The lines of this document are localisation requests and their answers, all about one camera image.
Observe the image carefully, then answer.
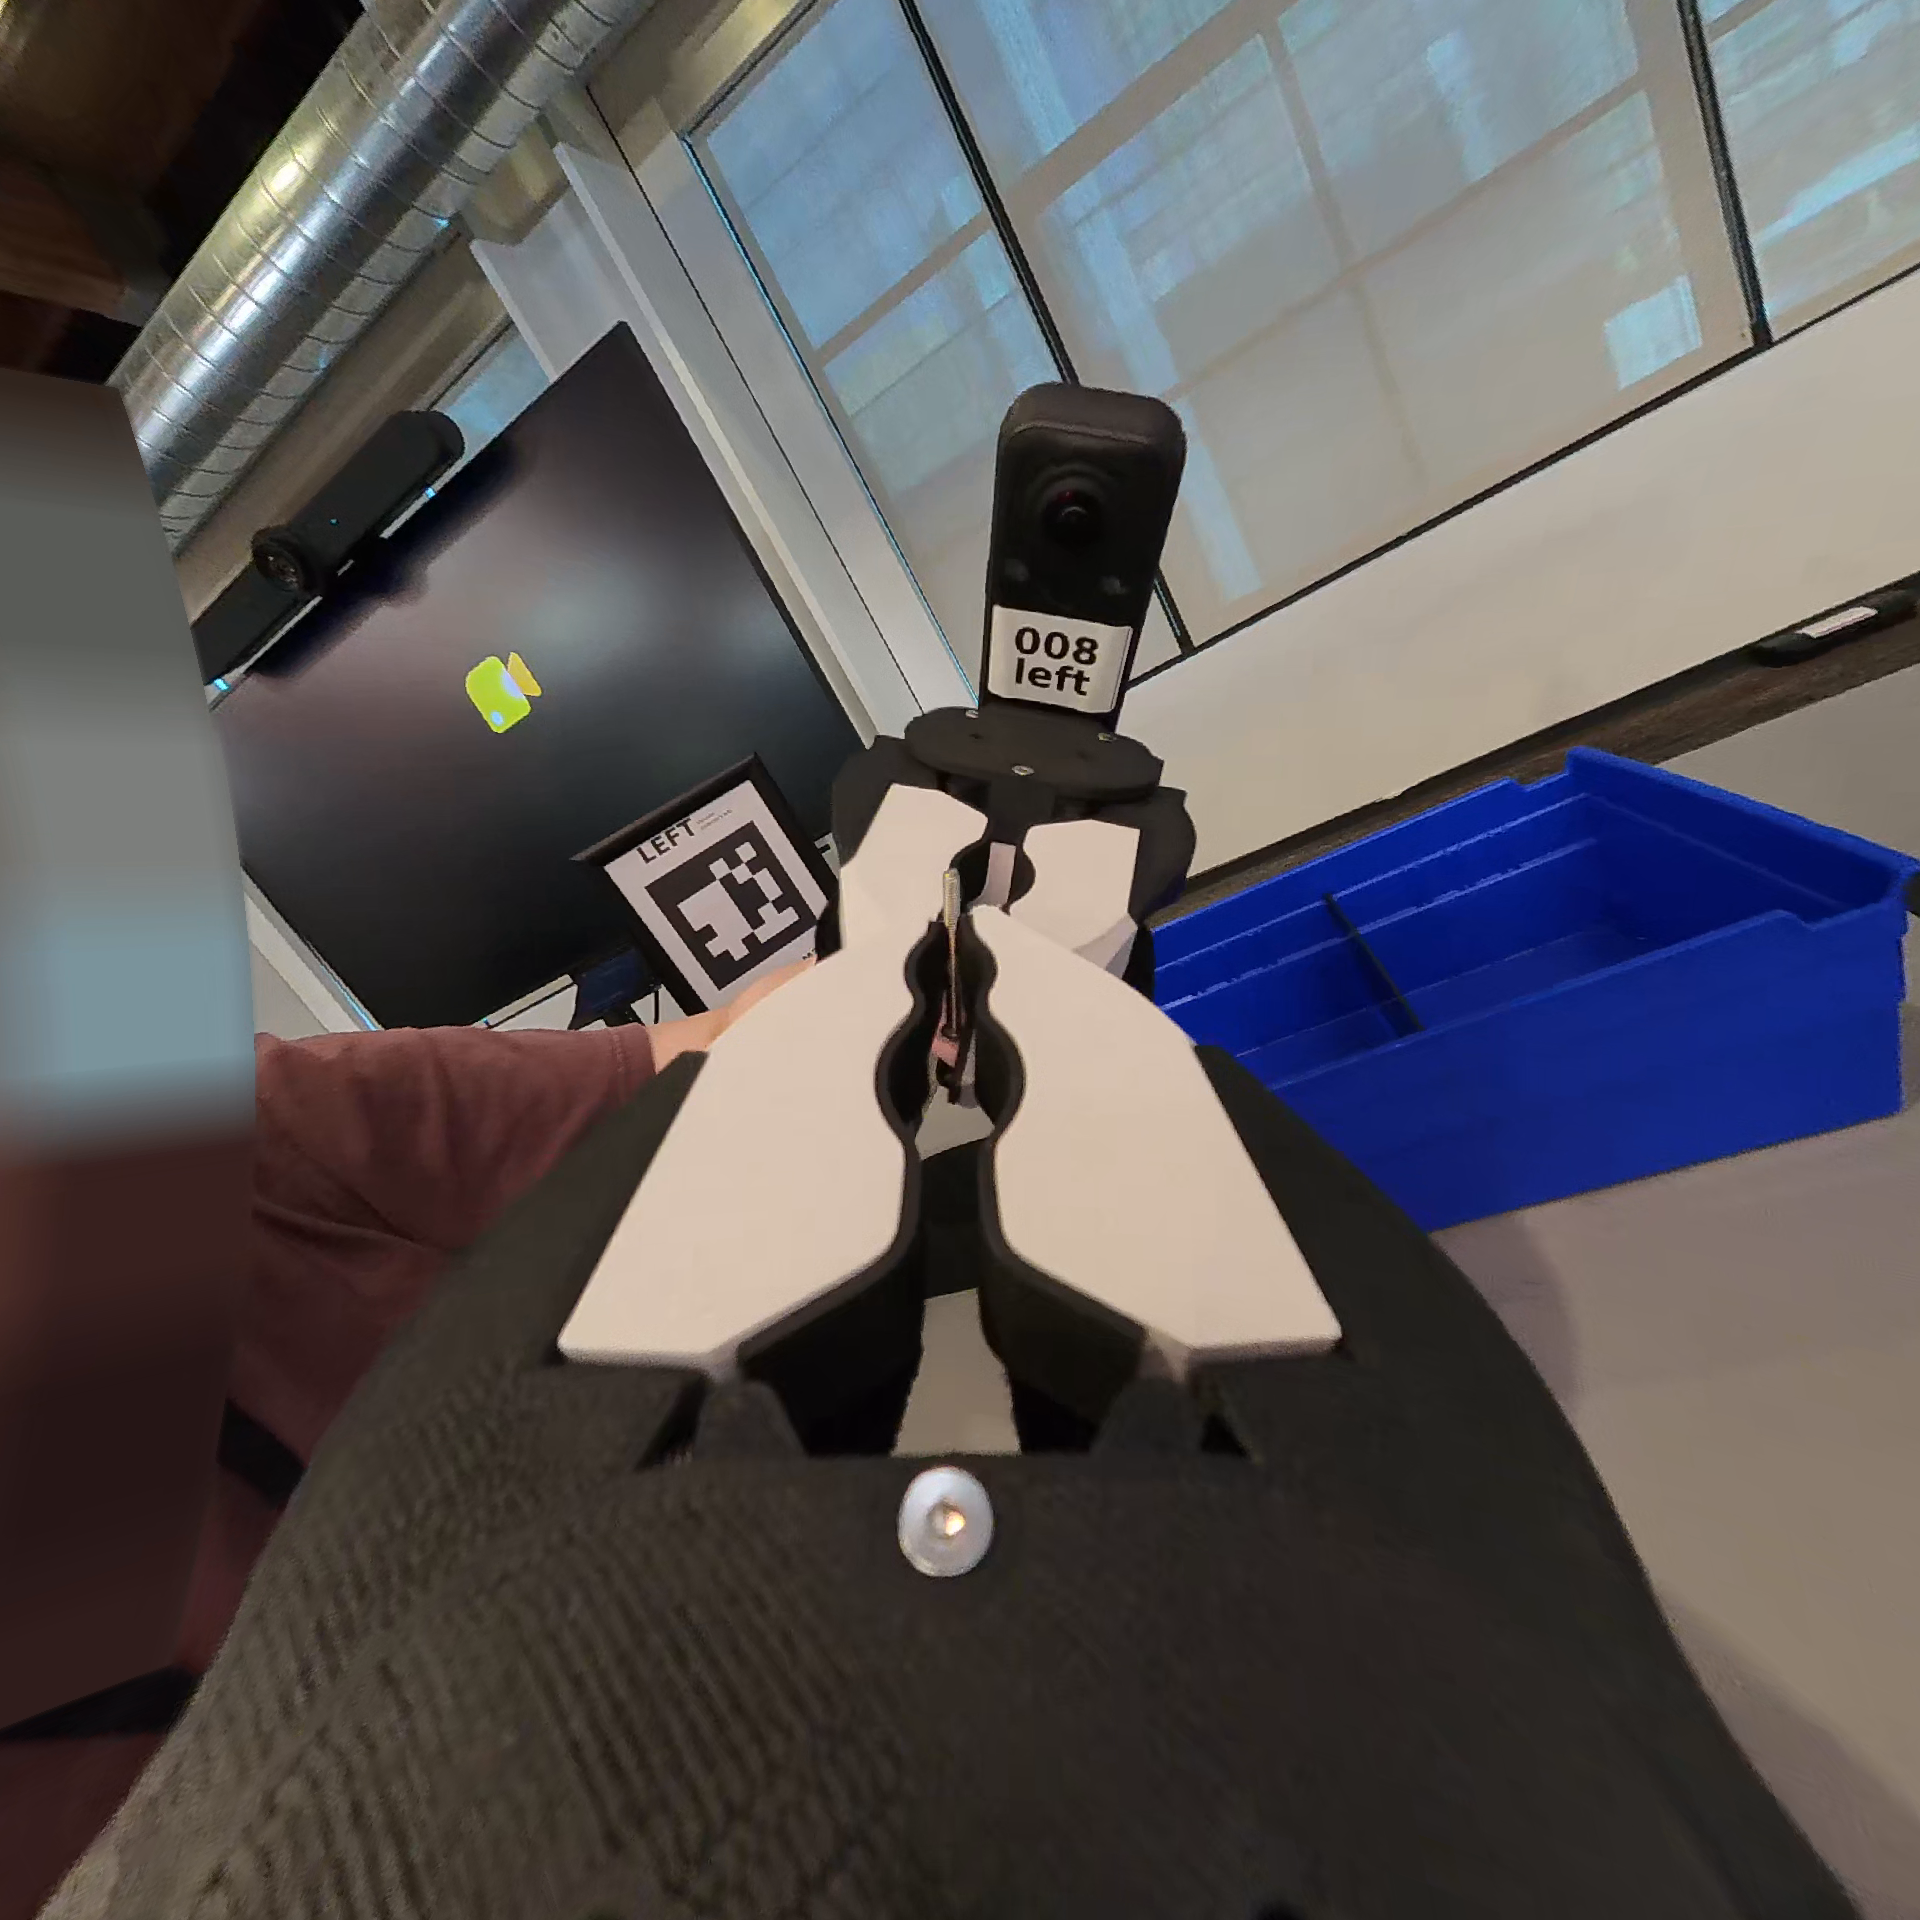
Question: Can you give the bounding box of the large paned window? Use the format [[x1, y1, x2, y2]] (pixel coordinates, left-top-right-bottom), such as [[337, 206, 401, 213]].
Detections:
[[682, 0, 1920, 663]]

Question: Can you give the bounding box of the long metal bolt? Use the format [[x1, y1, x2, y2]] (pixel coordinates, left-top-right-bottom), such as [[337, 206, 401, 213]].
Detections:
[[933, 870, 973, 1104]]

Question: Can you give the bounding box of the person in maroon shirt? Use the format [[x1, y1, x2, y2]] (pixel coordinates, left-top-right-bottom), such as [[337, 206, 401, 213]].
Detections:
[[0, 1024, 666, 1735]]

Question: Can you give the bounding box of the blue divided plastic bin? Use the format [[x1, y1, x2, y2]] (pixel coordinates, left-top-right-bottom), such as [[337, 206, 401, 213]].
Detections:
[[1147, 745, 1920, 1232]]

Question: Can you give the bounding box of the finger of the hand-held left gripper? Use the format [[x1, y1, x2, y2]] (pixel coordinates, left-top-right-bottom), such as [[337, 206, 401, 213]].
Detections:
[[978, 816, 1141, 972], [832, 784, 995, 965]]

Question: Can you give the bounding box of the person's left forearm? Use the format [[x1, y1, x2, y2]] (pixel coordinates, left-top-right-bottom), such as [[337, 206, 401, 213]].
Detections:
[[645, 1008, 759, 1073]]

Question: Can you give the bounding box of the black framed marker sign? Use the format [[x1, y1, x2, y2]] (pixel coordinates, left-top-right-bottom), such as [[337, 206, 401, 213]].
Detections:
[[570, 756, 835, 1018]]

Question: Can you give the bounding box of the large black wall screen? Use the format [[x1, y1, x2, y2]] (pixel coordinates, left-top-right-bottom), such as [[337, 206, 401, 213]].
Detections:
[[187, 319, 881, 1037]]

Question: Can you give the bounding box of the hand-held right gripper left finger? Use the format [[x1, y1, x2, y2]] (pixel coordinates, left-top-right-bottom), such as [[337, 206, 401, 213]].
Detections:
[[559, 906, 939, 1374]]

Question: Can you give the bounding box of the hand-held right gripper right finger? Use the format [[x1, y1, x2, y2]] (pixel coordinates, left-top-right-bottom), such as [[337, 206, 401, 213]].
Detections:
[[967, 902, 1344, 1374]]

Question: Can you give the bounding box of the black flat remote device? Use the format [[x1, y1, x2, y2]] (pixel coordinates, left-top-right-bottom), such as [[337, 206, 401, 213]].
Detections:
[[1751, 590, 1920, 669]]

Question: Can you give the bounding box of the silver ventilation duct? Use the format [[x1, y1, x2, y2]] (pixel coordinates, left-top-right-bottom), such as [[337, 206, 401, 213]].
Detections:
[[112, 0, 684, 519]]

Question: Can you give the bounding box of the black body strap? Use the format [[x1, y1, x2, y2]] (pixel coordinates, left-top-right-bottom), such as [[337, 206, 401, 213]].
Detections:
[[0, 1400, 309, 1742]]

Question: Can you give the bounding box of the black bin divider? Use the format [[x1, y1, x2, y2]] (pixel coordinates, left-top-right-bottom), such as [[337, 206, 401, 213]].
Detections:
[[1324, 890, 1427, 1039]]

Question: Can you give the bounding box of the black video conference bar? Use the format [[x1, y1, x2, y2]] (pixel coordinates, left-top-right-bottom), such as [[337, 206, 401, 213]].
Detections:
[[187, 407, 471, 681]]

